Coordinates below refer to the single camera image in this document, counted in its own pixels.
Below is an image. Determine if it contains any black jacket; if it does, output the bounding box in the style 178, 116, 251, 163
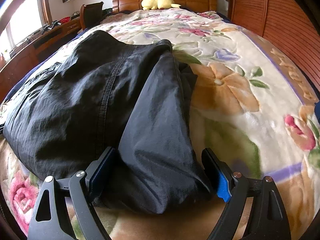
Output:
3, 30, 210, 214

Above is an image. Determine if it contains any wooden desk cabinet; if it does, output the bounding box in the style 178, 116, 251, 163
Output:
0, 18, 81, 101

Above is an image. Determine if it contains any red basket on desk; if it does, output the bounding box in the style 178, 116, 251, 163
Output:
59, 16, 71, 24

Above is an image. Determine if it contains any window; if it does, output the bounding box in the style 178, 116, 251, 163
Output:
1, 0, 53, 61

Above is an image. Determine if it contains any wooden chair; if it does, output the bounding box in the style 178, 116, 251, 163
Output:
80, 2, 104, 30

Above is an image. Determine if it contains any wooden louvered wardrobe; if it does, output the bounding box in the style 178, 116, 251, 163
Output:
228, 0, 319, 88

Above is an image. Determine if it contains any yellow plush toy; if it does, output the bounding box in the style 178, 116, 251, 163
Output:
141, 0, 181, 10

